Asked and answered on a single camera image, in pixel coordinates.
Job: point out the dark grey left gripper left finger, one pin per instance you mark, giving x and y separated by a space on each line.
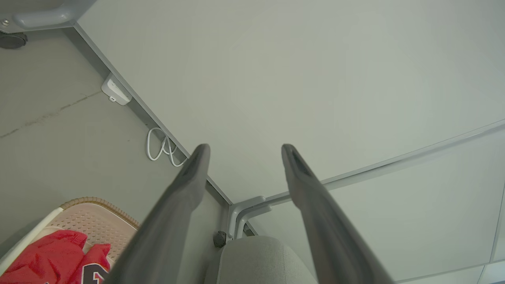
165 232

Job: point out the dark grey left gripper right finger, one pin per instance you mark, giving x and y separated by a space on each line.
331 236

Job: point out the red garment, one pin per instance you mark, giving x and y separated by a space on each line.
51 256

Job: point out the small black levelling foot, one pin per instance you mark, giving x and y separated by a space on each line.
219 239

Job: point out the beige perforated laundry basket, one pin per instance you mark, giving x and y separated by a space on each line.
98 223

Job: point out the grey partition foot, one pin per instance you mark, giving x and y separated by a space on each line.
236 215

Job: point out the white plastic adapter box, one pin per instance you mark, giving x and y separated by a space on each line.
116 91

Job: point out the black round floor foot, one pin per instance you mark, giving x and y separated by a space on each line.
12 40

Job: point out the grey partition base bracket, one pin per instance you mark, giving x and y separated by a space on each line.
43 16

